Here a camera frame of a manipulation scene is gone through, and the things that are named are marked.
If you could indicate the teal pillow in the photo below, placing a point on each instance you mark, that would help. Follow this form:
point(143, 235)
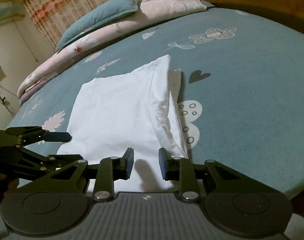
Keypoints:
point(104, 14)

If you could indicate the pink floral folded quilt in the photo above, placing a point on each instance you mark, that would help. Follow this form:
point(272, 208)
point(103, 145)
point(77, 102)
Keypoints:
point(150, 12)

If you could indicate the white long sleeve shirt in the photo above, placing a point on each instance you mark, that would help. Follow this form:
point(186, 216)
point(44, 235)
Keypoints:
point(135, 110)

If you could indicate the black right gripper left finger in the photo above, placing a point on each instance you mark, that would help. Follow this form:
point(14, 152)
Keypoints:
point(110, 170)

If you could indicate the teal floral bed sheet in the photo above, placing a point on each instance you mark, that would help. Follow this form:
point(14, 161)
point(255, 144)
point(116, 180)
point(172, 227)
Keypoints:
point(241, 97)

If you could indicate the wall air conditioner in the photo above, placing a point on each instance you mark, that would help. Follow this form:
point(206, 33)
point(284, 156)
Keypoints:
point(9, 10)

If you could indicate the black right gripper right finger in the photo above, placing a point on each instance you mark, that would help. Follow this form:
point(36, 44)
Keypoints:
point(181, 170)

